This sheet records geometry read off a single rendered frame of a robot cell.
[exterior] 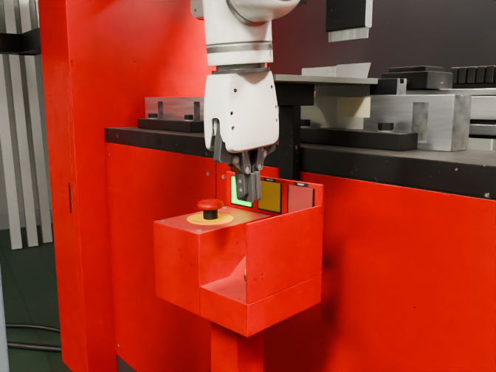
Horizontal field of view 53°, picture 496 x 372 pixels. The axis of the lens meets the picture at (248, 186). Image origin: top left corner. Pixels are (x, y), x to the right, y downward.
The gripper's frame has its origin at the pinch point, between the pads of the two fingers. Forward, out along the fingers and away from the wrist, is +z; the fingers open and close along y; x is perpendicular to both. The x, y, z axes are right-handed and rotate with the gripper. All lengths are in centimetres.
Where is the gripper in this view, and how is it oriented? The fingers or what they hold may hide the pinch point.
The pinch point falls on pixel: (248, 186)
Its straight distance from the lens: 67.4
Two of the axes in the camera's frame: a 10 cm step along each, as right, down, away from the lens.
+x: 7.2, 1.2, -6.8
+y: -6.9, 2.1, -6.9
